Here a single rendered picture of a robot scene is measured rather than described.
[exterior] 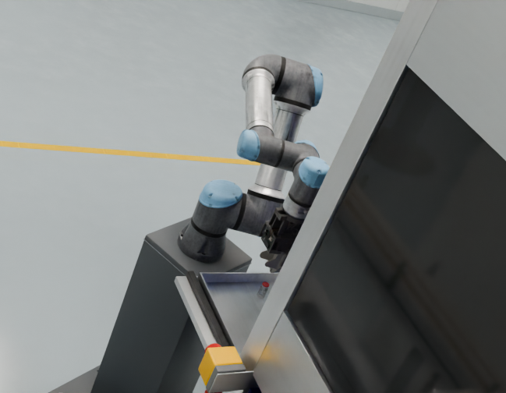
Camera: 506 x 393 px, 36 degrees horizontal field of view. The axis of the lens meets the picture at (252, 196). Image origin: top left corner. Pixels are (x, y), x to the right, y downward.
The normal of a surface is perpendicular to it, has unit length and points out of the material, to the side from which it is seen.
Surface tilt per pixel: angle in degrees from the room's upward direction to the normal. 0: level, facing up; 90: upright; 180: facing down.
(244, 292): 0
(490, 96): 90
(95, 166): 0
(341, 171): 90
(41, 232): 0
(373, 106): 90
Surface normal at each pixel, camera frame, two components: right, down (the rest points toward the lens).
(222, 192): 0.21, -0.82
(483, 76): -0.86, -0.04
